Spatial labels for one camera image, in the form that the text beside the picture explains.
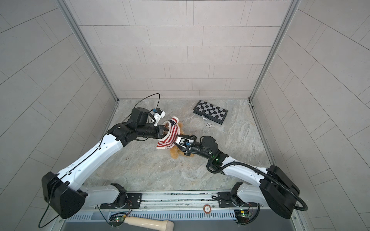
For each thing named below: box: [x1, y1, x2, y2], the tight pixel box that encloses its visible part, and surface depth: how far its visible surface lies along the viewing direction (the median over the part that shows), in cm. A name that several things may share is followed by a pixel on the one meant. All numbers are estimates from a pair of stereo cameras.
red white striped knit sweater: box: [156, 115, 181, 150], surface depth 71 cm
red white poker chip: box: [203, 204, 212, 214], surface depth 71 cm
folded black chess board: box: [192, 99, 229, 125], surface depth 107 cm
